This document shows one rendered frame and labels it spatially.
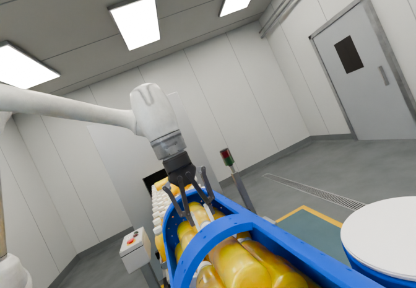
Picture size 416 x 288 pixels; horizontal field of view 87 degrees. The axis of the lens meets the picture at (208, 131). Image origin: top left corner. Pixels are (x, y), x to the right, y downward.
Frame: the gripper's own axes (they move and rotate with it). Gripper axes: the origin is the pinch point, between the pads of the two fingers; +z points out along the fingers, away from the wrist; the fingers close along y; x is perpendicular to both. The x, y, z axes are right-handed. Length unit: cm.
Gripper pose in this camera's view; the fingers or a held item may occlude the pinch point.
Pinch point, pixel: (203, 220)
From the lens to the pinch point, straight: 66.3
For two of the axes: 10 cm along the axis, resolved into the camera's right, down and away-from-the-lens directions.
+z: 4.2, 9.1, 0.1
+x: -2.5, 1.0, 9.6
